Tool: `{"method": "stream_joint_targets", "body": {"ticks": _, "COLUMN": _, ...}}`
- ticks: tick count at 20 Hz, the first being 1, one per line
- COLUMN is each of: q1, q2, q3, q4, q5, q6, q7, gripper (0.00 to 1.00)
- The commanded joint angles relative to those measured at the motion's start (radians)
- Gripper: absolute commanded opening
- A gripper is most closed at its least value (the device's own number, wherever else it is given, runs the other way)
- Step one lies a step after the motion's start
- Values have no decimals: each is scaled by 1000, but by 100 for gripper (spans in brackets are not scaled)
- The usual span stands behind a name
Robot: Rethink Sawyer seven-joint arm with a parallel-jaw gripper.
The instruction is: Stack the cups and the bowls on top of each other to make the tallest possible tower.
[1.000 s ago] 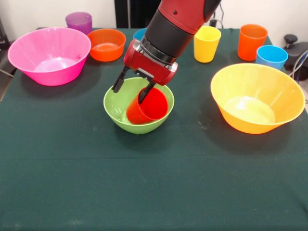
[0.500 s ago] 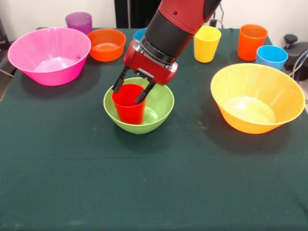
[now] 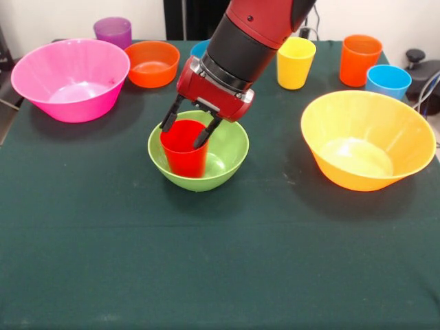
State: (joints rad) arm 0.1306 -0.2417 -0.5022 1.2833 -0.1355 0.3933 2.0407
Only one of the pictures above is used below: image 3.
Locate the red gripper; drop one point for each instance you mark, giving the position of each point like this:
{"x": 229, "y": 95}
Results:
{"x": 213, "y": 96}

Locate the red plastic cup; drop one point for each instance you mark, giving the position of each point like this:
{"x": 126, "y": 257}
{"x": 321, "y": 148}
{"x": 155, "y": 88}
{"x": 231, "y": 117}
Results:
{"x": 185, "y": 161}

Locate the green plastic bowl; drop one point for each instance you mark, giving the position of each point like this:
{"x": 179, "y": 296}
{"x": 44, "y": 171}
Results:
{"x": 227, "y": 154}

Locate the orange plastic bowl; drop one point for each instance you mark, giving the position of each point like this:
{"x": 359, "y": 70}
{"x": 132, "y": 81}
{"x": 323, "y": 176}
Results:
{"x": 153, "y": 65}

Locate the yellow plastic bowl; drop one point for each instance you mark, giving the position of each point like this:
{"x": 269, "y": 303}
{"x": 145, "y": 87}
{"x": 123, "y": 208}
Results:
{"x": 364, "y": 120}

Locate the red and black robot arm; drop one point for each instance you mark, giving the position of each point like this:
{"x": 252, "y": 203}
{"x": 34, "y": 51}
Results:
{"x": 254, "y": 38}

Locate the blue plastic bowl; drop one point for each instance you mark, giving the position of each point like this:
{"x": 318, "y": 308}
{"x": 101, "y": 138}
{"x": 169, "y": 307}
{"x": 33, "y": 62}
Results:
{"x": 198, "y": 48}

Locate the dark green tablecloth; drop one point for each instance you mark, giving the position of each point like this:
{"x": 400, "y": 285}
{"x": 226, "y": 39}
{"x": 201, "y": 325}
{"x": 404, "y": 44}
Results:
{"x": 206, "y": 240}

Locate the purple plastic cup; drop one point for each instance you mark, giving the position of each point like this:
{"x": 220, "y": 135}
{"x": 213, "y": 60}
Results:
{"x": 113, "y": 32}

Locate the yellow plastic cup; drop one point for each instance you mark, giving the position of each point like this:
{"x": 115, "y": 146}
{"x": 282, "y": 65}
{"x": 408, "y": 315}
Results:
{"x": 295, "y": 68}

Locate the pink plastic bowl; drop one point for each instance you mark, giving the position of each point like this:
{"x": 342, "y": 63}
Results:
{"x": 68, "y": 68}

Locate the orange plastic cup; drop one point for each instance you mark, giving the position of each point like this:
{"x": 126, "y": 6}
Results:
{"x": 357, "y": 65}

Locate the blue plastic cup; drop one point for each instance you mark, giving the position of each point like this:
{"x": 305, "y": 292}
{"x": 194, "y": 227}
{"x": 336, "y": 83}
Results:
{"x": 388, "y": 84}

